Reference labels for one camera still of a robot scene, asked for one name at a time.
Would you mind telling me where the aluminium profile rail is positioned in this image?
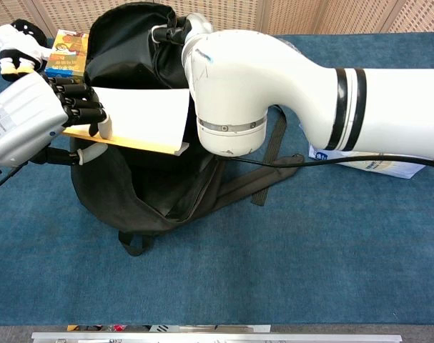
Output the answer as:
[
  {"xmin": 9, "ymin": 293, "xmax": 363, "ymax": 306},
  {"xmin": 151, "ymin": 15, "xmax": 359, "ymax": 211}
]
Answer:
[{"xmin": 31, "ymin": 331, "xmax": 403, "ymax": 343}]

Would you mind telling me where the white wet wipes pack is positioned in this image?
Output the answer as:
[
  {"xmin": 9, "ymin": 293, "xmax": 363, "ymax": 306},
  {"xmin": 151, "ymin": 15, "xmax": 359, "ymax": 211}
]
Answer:
[{"xmin": 307, "ymin": 142, "xmax": 427, "ymax": 179}]

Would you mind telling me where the blue felt table cover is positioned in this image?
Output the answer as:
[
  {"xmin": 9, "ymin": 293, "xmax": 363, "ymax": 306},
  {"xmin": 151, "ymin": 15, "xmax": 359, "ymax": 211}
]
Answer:
[{"xmin": 0, "ymin": 31, "xmax": 434, "ymax": 327}]

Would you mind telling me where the white and yellow book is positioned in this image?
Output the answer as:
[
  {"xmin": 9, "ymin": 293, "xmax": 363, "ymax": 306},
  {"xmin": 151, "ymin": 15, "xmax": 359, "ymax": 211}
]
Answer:
[{"xmin": 61, "ymin": 86, "xmax": 191, "ymax": 157}]

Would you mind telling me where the black and white plush toy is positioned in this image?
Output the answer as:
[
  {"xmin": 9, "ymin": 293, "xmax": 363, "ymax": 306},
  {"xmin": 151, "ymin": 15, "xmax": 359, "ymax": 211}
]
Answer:
[{"xmin": 0, "ymin": 18, "xmax": 54, "ymax": 75}]

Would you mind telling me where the woven rattan folding screen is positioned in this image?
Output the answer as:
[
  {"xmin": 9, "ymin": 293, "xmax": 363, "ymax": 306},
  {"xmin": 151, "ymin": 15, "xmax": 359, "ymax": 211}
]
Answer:
[{"xmin": 0, "ymin": 0, "xmax": 434, "ymax": 36}]

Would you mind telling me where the black fabric backpack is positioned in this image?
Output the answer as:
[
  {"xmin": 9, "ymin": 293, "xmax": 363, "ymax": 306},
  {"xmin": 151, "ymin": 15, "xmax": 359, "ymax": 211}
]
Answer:
[{"xmin": 69, "ymin": 0, "xmax": 305, "ymax": 257}]

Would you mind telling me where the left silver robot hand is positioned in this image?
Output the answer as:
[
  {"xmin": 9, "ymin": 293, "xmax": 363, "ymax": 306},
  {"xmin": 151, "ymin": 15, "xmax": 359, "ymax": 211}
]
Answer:
[{"xmin": 0, "ymin": 72, "xmax": 113, "ymax": 169}]

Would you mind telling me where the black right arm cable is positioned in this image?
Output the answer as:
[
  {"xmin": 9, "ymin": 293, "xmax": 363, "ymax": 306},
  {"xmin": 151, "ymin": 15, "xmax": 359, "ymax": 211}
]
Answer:
[{"xmin": 216, "ymin": 151, "xmax": 434, "ymax": 169}]

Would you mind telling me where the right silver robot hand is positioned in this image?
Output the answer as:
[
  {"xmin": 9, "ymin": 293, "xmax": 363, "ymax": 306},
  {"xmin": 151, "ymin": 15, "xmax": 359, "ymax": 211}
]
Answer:
[{"xmin": 151, "ymin": 13, "xmax": 214, "ymax": 46}]

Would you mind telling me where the colourful printed cardboard box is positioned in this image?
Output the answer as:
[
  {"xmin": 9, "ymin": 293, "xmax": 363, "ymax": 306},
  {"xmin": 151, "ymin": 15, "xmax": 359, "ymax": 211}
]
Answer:
[{"xmin": 44, "ymin": 29, "xmax": 90, "ymax": 79}]

